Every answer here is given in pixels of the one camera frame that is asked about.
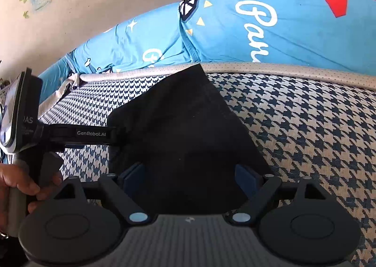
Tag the person's left hand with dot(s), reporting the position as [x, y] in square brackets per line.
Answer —
[17, 180]

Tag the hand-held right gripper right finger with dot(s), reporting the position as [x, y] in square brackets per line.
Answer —
[245, 180]

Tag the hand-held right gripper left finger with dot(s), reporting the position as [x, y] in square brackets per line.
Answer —
[133, 180]

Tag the grey dotted sofa edge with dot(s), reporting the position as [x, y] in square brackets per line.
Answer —
[279, 68]

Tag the black t-shirt with red print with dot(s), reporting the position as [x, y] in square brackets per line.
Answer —
[182, 131]

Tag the blue printed blanket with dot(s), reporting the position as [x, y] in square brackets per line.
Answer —
[235, 35]

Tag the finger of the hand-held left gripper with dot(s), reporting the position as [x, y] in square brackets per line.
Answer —
[122, 136]

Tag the houndstooth sofa cover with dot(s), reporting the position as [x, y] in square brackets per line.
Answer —
[308, 126]

